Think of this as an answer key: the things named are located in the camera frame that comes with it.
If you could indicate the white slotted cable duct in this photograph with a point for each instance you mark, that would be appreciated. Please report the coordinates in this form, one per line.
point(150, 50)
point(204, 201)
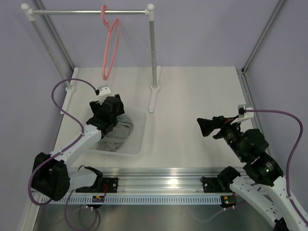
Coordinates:
point(141, 200)

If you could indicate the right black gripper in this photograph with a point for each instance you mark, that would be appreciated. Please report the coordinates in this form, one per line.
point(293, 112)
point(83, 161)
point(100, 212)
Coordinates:
point(207, 125)

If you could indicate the grey t shirt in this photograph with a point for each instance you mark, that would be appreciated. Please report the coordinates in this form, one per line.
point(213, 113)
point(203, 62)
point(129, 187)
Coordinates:
point(118, 136)

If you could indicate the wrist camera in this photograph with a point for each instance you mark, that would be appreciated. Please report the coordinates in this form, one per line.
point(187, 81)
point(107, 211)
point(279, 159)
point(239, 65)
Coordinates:
point(243, 114)
point(102, 93)

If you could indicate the left aluminium frame post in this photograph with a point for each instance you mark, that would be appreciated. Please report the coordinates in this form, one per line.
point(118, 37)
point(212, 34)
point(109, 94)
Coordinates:
point(57, 40)

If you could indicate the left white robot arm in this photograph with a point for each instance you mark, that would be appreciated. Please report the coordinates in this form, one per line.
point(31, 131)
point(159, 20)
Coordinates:
point(50, 175)

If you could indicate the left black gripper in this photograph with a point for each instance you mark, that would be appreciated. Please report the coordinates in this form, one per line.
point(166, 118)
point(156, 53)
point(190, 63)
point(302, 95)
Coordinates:
point(96, 107)

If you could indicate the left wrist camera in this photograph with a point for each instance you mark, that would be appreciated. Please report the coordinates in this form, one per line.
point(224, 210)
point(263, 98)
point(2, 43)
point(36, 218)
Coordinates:
point(102, 93)

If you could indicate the aluminium mounting rail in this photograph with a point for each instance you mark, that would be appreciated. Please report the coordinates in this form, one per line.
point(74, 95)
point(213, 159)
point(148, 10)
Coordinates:
point(160, 181)

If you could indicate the white plastic basket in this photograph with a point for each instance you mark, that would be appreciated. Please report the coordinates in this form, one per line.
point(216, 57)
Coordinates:
point(134, 144)

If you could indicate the right aluminium frame post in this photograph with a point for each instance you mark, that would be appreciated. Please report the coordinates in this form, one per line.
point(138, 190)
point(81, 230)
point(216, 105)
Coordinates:
point(264, 34)

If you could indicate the white clothes rack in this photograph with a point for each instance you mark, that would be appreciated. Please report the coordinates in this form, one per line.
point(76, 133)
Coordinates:
point(148, 11)

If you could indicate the aluminium frame post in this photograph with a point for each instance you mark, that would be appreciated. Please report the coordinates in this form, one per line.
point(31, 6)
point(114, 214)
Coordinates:
point(57, 40)
point(264, 34)

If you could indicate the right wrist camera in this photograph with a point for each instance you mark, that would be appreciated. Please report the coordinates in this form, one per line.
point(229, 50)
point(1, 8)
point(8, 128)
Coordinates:
point(243, 114)

